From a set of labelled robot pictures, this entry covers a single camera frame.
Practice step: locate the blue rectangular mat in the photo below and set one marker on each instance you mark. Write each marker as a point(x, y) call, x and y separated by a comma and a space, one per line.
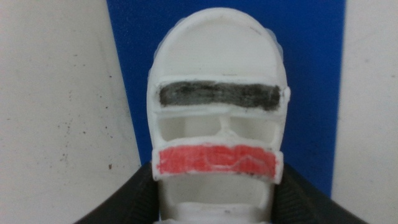
point(311, 93)

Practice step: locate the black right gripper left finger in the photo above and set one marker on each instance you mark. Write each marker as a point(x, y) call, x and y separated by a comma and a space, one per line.
point(130, 199)

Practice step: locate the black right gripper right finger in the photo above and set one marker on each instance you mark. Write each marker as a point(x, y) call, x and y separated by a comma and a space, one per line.
point(304, 202)

